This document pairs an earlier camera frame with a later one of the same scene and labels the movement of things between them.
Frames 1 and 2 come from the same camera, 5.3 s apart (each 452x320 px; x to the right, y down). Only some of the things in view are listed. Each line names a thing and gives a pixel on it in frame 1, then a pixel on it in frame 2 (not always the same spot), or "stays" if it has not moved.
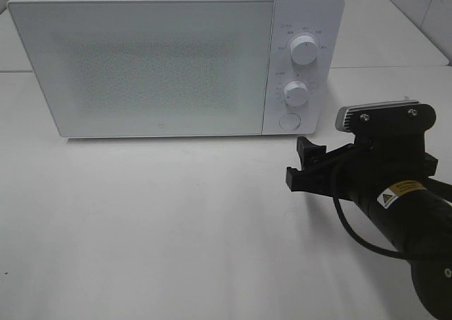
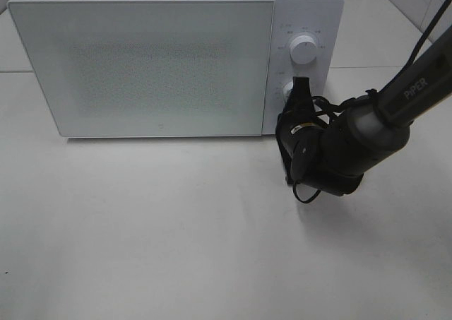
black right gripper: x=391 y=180 to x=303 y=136
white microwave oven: x=186 y=58 stays
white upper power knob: x=304 y=50 stays
